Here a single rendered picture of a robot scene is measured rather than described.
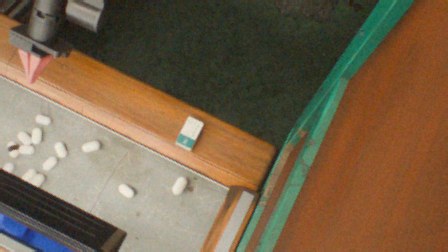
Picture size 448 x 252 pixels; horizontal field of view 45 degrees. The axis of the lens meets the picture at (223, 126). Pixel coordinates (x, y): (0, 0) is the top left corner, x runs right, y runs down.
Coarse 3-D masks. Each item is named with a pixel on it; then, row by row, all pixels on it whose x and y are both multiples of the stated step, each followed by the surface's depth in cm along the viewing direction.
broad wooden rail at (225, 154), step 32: (0, 32) 115; (0, 64) 114; (64, 64) 114; (96, 64) 114; (64, 96) 113; (96, 96) 112; (128, 96) 113; (160, 96) 113; (128, 128) 112; (160, 128) 111; (224, 128) 112; (192, 160) 111; (224, 160) 110; (256, 160) 111
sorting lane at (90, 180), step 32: (0, 96) 114; (32, 96) 114; (0, 128) 112; (32, 128) 112; (64, 128) 113; (96, 128) 113; (0, 160) 110; (32, 160) 111; (64, 160) 111; (96, 160) 111; (128, 160) 112; (160, 160) 112; (64, 192) 109; (96, 192) 110; (160, 192) 110; (192, 192) 111; (224, 192) 111; (128, 224) 108; (160, 224) 109; (192, 224) 109
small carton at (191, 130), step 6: (186, 120) 110; (192, 120) 110; (186, 126) 110; (192, 126) 110; (198, 126) 110; (180, 132) 109; (186, 132) 109; (192, 132) 109; (198, 132) 109; (180, 138) 109; (186, 138) 109; (192, 138) 109; (180, 144) 109; (186, 144) 109; (192, 144) 109
